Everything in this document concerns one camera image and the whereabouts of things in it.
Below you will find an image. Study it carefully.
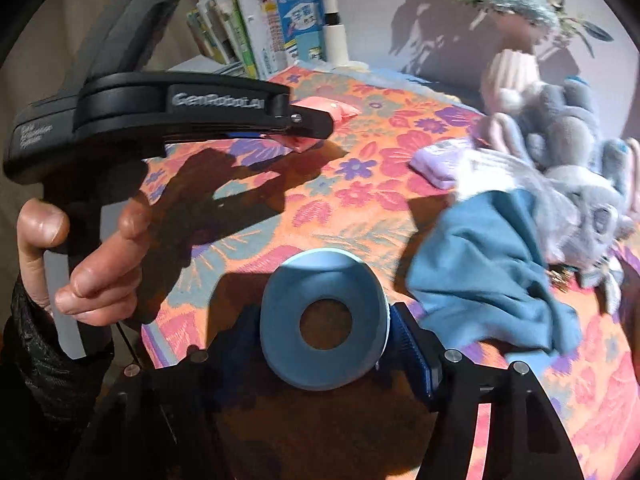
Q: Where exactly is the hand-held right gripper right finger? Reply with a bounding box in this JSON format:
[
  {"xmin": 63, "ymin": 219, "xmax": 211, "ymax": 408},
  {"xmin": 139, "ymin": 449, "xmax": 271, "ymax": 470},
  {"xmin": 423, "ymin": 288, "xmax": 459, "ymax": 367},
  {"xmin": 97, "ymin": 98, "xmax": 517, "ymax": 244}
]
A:
[{"xmin": 388, "ymin": 302, "xmax": 586, "ymax": 480}]

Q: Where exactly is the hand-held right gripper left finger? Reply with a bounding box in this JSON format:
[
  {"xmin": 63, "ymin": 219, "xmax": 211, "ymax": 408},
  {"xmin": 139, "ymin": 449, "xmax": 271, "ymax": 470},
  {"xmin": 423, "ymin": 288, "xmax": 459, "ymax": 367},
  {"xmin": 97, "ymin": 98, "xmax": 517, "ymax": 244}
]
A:
[{"xmin": 65, "ymin": 304, "xmax": 267, "ymax": 480}]

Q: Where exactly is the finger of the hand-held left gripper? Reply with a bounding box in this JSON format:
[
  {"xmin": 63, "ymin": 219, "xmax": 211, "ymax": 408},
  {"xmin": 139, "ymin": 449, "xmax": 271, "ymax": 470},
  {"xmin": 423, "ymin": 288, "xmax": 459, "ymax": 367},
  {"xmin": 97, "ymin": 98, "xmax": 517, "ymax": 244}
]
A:
[{"xmin": 166, "ymin": 107, "xmax": 334, "ymax": 145}]

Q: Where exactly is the pink tissue packet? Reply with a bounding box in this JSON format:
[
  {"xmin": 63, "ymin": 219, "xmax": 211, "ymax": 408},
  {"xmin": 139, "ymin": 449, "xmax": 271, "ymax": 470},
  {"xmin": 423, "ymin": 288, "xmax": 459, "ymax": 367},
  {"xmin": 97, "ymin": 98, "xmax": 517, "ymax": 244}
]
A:
[{"xmin": 265, "ymin": 96, "xmax": 359, "ymax": 154}]

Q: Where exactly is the light blue soft ring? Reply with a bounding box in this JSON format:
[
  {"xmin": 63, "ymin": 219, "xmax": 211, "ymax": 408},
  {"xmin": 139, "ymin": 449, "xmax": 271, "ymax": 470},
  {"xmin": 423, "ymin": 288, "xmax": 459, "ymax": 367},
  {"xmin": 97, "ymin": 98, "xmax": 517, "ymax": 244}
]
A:
[{"xmin": 260, "ymin": 248, "xmax": 391, "ymax": 392}]

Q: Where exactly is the purple tissue packet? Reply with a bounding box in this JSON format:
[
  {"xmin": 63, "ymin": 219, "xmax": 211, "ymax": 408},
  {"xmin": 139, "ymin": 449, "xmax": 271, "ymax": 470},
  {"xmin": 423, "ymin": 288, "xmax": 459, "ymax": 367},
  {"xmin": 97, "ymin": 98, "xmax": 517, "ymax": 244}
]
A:
[{"xmin": 410, "ymin": 140, "xmax": 477, "ymax": 189}]

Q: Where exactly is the person's left forearm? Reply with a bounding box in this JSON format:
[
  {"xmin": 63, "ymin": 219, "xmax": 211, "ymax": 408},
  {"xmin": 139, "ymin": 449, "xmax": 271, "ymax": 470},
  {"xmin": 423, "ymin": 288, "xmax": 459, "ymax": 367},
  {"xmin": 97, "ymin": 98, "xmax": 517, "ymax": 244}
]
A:
[{"xmin": 0, "ymin": 275, "xmax": 117, "ymax": 480}]

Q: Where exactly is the person's left hand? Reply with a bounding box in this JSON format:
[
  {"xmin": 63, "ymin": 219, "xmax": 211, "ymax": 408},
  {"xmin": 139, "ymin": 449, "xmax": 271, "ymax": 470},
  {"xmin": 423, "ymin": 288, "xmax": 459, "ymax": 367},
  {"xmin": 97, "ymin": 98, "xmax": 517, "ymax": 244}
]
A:
[{"xmin": 16, "ymin": 193, "xmax": 152, "ymax": 328}]

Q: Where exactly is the floral printed mat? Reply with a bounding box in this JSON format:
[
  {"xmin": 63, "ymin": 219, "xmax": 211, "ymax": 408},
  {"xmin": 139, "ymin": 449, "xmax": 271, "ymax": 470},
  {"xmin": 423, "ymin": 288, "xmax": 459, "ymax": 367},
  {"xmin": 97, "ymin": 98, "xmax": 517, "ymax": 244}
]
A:
[{"xmin": 140, "ymin": 62, "xmax": 640, "ymax": 480}]

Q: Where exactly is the white desk lamp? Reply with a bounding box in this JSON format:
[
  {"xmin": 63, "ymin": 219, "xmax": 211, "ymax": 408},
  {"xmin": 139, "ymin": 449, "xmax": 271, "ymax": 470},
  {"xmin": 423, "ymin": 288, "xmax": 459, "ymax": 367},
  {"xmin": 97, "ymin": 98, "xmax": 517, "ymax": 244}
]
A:
[{"xmin": 317, "ymin": 0, "xmax": 372, "ymax": 69}]

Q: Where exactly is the blue cartoon book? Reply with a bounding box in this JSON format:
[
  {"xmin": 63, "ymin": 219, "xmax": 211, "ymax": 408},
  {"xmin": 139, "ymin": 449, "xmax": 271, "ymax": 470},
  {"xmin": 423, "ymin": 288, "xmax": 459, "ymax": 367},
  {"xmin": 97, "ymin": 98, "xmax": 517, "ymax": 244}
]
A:
[{"xmin": 275, "ymin": 0, "xmax": 327, "ymax": 69}]

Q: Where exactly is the teal cloth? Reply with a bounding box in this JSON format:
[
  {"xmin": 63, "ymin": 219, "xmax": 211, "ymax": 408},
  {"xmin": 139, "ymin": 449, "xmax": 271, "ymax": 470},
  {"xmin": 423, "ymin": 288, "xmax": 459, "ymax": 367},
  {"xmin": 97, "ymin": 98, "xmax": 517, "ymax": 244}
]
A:
[{"xmin": 407, "ymin": 189, "xmax": 584, "ymax": 357}]

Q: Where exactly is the row of upright books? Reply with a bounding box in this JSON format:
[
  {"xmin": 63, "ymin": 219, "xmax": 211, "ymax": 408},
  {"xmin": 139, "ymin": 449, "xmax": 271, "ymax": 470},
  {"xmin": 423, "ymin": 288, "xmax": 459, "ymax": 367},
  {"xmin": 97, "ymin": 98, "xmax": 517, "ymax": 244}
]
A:
[{"xmin": 186, "ymin": 0, "xmax": 251, "ymax": 80}]

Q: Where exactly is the white ribbed vase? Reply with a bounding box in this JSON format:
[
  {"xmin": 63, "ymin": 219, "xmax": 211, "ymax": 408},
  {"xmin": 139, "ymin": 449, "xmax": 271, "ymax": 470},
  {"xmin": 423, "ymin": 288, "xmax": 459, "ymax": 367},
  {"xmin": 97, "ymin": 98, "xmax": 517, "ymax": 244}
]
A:
[{"xmin": 482, "ymin": 49, "xmax": 542, "ymax": 116}]

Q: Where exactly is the grey plush toy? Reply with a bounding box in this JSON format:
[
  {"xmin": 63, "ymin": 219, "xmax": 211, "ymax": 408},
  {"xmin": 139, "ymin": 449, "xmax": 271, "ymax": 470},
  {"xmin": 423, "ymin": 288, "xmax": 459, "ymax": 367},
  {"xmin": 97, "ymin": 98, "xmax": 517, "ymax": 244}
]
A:
[{"xmin": 462, "ymin": 77, "xmax": 640, "ymax": 313}]

